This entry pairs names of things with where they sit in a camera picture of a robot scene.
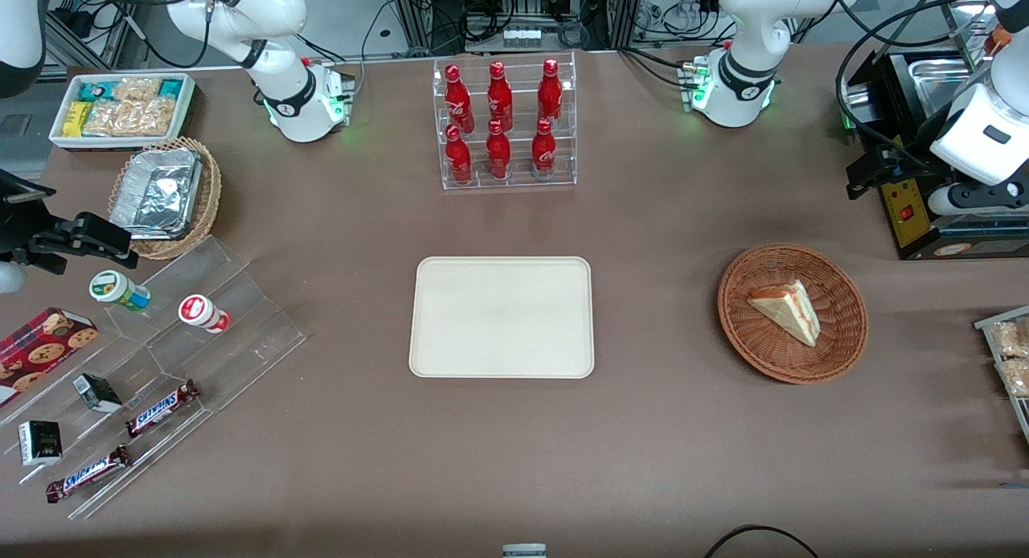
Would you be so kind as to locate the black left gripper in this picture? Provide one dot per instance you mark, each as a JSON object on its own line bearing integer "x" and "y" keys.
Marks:
{"x": 914, "y": 157}

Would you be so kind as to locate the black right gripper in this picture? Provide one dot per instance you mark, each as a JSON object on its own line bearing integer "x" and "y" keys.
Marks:
{"x": 18, "y": 235}

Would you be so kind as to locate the triangular sandwich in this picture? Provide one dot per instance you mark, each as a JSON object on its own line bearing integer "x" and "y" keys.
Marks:
{"x": 792, "y": 309}

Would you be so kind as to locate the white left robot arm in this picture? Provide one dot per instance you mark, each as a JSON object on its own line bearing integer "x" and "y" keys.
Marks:
{"x": 748, "y": 27}

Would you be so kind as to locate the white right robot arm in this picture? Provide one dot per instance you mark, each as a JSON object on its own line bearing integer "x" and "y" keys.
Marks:
{"x": 273, "y": 11}

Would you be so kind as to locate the aluminium foil tray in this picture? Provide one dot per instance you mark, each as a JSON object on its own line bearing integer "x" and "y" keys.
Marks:
{"x": 157, "y": 192}

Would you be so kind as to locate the light wicker basket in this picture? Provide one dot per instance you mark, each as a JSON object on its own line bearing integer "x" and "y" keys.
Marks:
{"x": 211, "y": 196}

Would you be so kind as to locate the grey metal snack tray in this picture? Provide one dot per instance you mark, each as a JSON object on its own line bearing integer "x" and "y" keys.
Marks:
{"x": 985, "y": 323}

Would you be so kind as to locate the brown wicker basket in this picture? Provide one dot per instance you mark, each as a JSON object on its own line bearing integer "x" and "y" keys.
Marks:
{"x": 772, "y": 341}

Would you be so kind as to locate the beige plastic tray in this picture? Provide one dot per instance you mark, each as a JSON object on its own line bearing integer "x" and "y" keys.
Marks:
{"x": 502, "y": 317}

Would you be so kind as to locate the black food warmer machine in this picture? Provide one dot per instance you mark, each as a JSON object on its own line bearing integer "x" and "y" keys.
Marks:
{"x": 908, "y": 220}

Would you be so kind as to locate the green label yogurt cup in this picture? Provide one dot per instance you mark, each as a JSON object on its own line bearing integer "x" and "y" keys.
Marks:
{"x": 116, "y": 290}

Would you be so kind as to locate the steel warmer pan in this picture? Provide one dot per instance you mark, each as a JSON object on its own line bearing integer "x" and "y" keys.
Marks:
{"x": 936, "y": 80}

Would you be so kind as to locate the red cookie box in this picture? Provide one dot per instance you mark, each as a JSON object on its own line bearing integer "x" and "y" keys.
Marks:
{"x": 40, "y": 353}

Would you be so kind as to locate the white snack container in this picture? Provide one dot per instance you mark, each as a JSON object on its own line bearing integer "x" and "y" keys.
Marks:
{"x": 58, "y": 136}

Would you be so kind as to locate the yellow snack packet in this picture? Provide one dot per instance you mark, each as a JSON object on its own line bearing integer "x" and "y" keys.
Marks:
{"x": 75, "y": 119}

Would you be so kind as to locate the clear rice cracker bag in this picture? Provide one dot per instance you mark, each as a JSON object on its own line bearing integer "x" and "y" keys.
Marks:
{"x": 107, "y": 120}
{"x": 154, "y": 117}
{"x": 138, "y": 88}

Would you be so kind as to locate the red label yogurt cup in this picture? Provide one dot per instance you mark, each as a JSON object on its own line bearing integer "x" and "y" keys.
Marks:
{"x": 201, "y": 312}

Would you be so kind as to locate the small black box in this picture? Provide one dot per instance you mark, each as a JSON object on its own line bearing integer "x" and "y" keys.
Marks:
{"x": 40, "y": 444}
{"x": 98, "y": 393}

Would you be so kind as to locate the teal snack packet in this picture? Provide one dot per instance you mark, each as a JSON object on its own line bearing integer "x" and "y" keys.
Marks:
{"x": 95, "y": 91}
{"x": 170, "y": 88}

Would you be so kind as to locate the orange skewered food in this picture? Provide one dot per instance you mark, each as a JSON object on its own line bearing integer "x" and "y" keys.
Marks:
{"x": 999, "y": 39}

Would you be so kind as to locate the snickers chocolate bar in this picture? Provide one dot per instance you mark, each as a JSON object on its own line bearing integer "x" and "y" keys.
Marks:
{"x": 161, "y": 408}
{"x": 88, "y": 473}

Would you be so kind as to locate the clear acrylic step display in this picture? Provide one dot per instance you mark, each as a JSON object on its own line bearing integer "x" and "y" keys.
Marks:
{"x": 241, "y": 333}

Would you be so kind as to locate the clear fried snack bag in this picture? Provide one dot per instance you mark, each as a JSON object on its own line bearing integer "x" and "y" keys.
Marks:
{"x": 1017, "y": 377}
{"x": 1011, "y": 338}

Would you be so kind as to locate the red cola bottle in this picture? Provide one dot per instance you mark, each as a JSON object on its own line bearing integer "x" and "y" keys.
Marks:
{"x": 459, "y": 160}
{"x": 457, "y": 100}
{"x": 544, "y": 152}
{"x": 499, "y": 100}
{"x": 550, "y": 96}
{"x": 498, "y": 154}

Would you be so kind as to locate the clear acrylic bottle rack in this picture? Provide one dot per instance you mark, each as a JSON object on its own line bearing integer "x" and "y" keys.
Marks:
{"x": 514, "y": 180}

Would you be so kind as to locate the white power strip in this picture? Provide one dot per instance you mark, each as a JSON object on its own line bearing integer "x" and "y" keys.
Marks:
{"x": 521, "y": 37}

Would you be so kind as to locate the small grey device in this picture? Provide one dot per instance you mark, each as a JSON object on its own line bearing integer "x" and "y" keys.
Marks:
{"x": 524, "y": 551}

